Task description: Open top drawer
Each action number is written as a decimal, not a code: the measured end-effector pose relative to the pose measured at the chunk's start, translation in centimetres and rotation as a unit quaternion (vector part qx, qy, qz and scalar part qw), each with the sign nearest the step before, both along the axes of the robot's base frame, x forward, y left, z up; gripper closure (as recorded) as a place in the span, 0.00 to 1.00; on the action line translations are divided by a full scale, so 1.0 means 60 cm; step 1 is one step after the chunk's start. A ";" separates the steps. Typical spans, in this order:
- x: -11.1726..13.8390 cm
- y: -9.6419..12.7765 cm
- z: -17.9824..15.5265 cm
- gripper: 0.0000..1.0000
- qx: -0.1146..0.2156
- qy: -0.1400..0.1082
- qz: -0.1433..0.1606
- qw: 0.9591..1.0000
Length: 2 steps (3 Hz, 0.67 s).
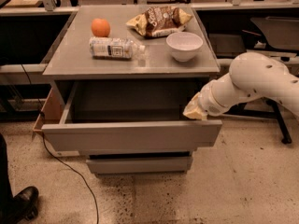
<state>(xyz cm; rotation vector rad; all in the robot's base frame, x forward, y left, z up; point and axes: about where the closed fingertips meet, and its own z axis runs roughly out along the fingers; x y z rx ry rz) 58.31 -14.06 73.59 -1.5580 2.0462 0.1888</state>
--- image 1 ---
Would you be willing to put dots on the black leather shoe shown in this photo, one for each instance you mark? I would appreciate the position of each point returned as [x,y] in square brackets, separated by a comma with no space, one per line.
[20,207]

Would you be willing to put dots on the grey drawer cabinet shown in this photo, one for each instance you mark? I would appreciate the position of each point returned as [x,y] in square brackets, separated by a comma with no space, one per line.
[62,88]

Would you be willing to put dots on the white bowl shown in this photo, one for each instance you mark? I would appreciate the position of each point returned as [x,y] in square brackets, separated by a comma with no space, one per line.
[183,46]

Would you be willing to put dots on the grey drawer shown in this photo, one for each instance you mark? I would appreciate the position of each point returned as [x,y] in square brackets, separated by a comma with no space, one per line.
[130,116]
[143,165]

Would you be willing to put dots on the dark trouser leg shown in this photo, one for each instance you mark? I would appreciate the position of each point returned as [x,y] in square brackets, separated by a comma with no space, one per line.
[5,188]

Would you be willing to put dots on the cardboard box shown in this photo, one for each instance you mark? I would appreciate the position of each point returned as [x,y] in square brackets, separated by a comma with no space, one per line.
[50,113]

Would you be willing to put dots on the grey bottom drawer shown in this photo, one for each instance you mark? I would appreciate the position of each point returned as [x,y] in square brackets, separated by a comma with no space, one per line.
[143,165]

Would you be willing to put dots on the orange fruit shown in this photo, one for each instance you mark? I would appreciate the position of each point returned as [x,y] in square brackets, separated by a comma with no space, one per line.
[100,28]

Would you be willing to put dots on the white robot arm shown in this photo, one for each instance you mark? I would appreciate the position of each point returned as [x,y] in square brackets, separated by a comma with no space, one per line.
[251,76]

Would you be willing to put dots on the clear plastic water bottle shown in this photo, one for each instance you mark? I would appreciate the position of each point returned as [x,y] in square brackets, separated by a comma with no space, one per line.
[114,48]

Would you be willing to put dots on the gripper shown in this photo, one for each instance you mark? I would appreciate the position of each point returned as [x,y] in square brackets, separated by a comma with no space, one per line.
[207,103]

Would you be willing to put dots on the grey top drawer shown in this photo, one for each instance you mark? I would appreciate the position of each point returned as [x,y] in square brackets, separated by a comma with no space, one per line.
[130,116]

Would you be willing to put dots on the black office chair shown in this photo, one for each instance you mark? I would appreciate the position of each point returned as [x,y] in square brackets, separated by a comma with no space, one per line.
[279,34]

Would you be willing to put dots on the long background workbench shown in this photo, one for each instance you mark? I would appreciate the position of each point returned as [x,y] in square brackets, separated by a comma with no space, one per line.
[68,58]

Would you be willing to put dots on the brown yellow chip bag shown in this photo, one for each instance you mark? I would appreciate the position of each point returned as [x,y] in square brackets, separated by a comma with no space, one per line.
[160,21]

